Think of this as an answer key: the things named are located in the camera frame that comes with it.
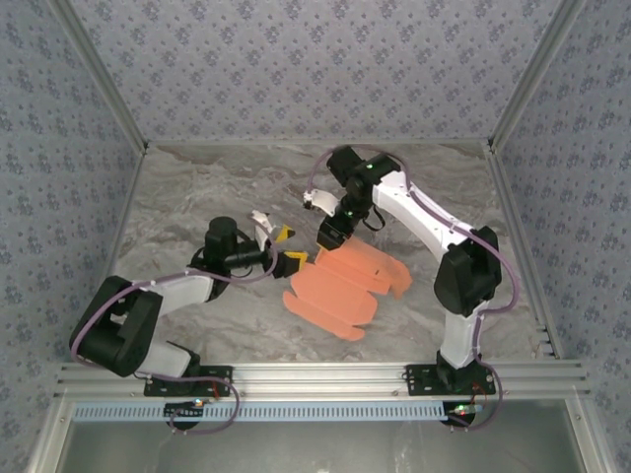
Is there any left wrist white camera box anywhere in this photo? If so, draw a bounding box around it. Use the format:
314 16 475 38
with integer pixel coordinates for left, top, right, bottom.
247 210 276 247

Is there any grey metal panel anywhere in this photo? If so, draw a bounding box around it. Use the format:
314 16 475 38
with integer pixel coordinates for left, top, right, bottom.
61 421 586 473

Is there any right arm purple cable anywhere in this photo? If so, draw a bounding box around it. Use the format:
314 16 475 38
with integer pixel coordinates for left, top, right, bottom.
306 146 522 434

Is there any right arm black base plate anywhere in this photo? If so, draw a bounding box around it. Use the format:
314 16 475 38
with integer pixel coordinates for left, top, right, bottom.
404 363 497 398

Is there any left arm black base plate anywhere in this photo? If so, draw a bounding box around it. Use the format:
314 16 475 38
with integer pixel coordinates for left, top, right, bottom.
143 365 234 398

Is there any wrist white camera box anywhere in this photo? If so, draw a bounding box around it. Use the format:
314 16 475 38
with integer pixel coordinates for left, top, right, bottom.
247 210 276 247
302 188 341 217

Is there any slotted grey cable duct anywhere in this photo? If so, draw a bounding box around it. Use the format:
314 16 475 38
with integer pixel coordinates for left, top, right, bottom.
72 399 453 423

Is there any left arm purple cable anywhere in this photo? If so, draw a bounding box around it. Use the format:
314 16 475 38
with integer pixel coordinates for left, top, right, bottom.
70 236 277 436

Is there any aluminium table side rail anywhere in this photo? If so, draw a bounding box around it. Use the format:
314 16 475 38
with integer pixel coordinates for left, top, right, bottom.
76 147 149 364
484 142 564 360

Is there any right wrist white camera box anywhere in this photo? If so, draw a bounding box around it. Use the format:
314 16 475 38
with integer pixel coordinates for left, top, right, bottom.
302 188 341 217

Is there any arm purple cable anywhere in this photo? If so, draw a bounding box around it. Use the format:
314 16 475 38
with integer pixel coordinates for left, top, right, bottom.
70 236 277 436
306 146 522 434

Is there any black adapter bracket with LED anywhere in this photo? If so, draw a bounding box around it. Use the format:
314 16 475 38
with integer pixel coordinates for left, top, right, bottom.
164 400 207 428
445 400 480 429

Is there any aluminium frame post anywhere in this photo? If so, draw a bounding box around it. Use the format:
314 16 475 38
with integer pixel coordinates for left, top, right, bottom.
486 0 589 152
51 0 150 152

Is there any aluminium mounting rail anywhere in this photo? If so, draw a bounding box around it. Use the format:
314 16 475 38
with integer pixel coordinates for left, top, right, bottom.
53 360 592 399

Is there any right gripper thin black cable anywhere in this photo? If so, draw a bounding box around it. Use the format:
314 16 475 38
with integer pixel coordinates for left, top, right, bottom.
363 204 387 232

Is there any orange paper box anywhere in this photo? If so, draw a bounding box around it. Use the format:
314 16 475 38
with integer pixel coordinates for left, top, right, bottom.
282 236 413 342

